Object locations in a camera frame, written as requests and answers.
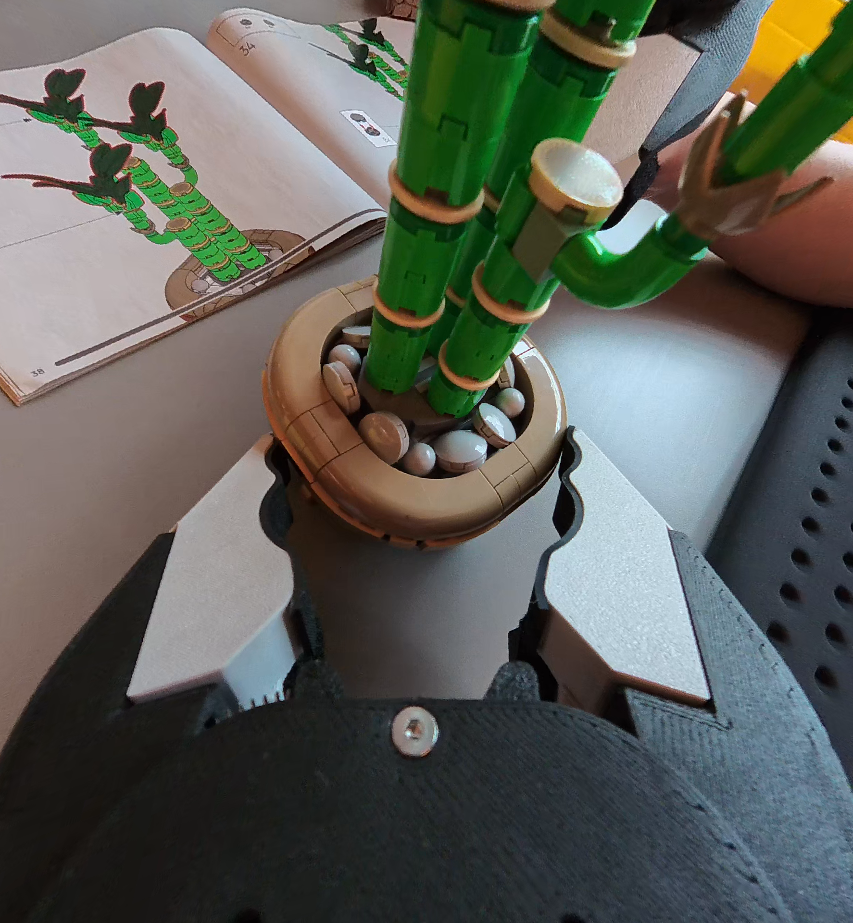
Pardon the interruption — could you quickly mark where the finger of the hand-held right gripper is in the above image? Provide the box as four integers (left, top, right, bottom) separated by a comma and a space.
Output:
598, 31, 710, 165

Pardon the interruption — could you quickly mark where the lego instruction booklet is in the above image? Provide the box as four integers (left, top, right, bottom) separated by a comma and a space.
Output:
0, 7, 416, 406

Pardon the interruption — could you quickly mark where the person's right forearm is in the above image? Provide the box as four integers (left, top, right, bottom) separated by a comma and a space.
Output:
643, 137, 853, 318

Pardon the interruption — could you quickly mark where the yellow parts bin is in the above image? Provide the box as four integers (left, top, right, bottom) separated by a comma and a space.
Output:
740, 0, 853, 149

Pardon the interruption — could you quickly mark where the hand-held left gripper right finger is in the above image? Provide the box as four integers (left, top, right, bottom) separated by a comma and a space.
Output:
509, 426, 712, 715

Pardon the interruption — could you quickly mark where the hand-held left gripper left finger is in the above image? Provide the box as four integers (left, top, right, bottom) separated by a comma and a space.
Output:
125, 433, 325, 711

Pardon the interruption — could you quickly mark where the green lego bamboo plant model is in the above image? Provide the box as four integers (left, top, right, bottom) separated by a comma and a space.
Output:
262, 0, 853, 552

